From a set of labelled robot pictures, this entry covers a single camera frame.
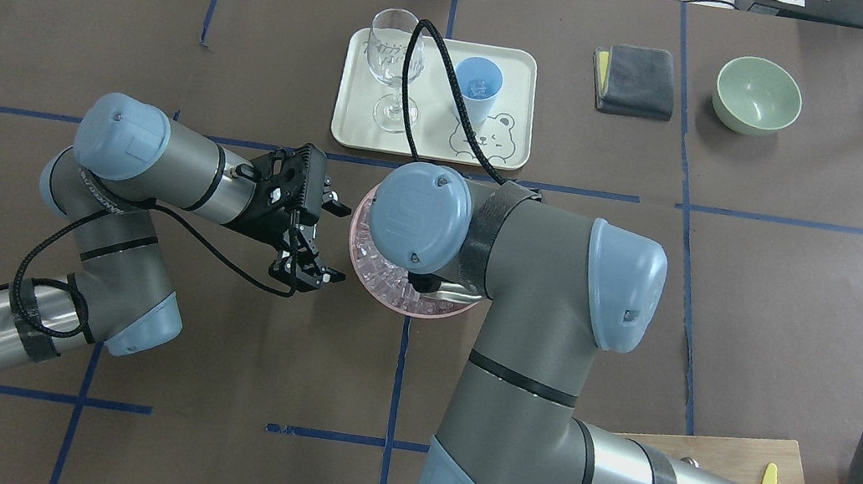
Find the clear ice cubes pile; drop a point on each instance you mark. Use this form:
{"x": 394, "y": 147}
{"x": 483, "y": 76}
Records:
{"x": 385, "y": 281}

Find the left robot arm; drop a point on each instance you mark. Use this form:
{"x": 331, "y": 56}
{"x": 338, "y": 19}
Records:
{"x": 102, "y": 279}

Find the cream bear tray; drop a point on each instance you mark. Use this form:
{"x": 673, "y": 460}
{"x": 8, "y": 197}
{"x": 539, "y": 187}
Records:
{"x": 505, "y": 136}

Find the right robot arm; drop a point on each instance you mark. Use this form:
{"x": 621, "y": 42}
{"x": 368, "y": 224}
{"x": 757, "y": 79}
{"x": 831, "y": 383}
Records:
{"x": 561, "y": 288}

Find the light blue plastic cup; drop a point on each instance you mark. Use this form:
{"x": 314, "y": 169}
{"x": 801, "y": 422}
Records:
{"x": 480, "y": 81}

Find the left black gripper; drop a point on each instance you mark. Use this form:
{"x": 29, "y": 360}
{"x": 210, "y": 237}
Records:
{"x": 259, "y": 219}

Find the clear wine glass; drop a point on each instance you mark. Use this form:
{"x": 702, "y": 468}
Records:
{"x": 393, "y": 59}

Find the green ceramic bowl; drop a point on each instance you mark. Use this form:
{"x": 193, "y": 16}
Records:
{"x": 754, "y": 96}

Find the pink plastic bowl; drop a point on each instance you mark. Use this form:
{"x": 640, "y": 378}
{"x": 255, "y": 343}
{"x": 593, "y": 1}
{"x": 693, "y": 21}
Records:
{"x": 452, "y": 298}

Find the yellow plastic knife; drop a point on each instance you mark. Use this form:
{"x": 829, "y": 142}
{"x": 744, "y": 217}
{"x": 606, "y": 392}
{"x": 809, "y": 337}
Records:
{"x": 770, "y": 474}

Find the wooden cutting board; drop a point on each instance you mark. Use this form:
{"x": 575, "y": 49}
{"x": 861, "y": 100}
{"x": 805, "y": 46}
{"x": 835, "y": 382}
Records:
{"x": 741, "y": 460}

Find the grey folded cloth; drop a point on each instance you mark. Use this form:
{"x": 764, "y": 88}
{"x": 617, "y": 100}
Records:
{"x": 634, "y": 81}

